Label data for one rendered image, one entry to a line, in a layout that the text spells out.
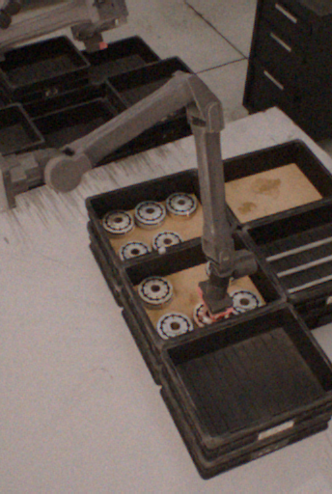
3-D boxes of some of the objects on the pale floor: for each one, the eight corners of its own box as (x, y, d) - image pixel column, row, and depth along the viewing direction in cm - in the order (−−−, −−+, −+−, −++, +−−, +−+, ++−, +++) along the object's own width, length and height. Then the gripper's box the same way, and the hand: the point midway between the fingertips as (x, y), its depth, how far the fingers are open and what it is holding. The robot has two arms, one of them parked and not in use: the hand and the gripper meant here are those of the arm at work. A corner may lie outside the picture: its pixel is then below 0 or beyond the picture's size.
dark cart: (285, 171, 368) (319, 16, 300) (238, 123, 393) (261, -30, 326) (373, 137, 388) (424, -15, 321) (322, 94, 414) (360, -56, 346)
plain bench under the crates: (105, 778, 197) (96, 747, 145) (-65, 350, 287) (-110, 237, 235) (506, 506, 252) (603, 413, 200) (254, 220, 343) (276, 105, 290)
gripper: (199, 269, 188) (192, 303, 200) (216, 297, 182) (207, 331, 194) (221, 262, 191) (213, 297, 202) (238, 290, 185) (229, 324, 196)
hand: (211, 312), depth 197 cm, fingers open, 6 cm apart
